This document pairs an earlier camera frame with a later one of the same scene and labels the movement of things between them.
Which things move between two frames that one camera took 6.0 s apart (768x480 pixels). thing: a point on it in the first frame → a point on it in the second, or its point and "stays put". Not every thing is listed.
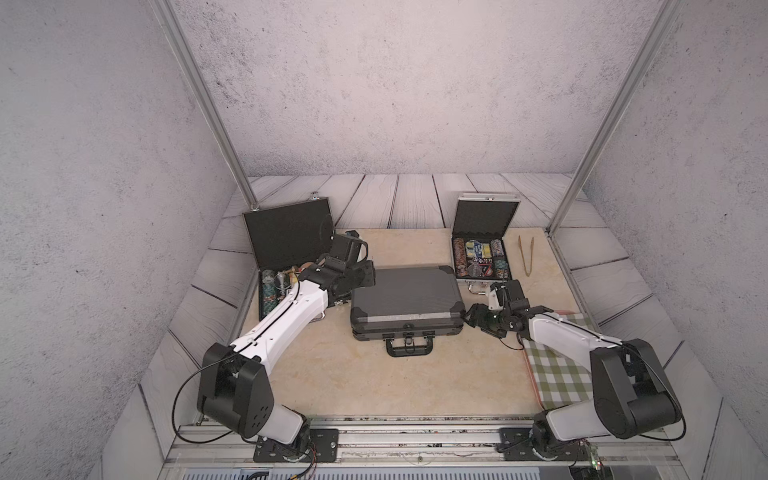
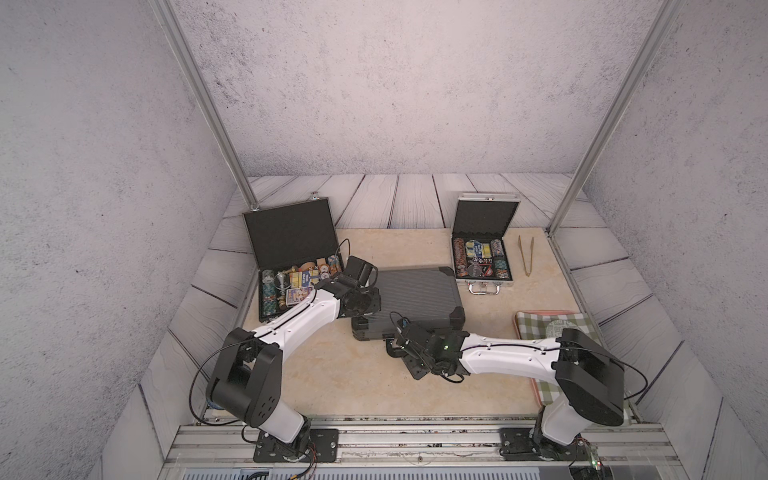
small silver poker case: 479,252 stays put
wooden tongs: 531,256 stays put
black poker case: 406,306 stays put
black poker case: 283,241 stays put
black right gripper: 476,317 → 407,361
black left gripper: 369,278 → 375,302
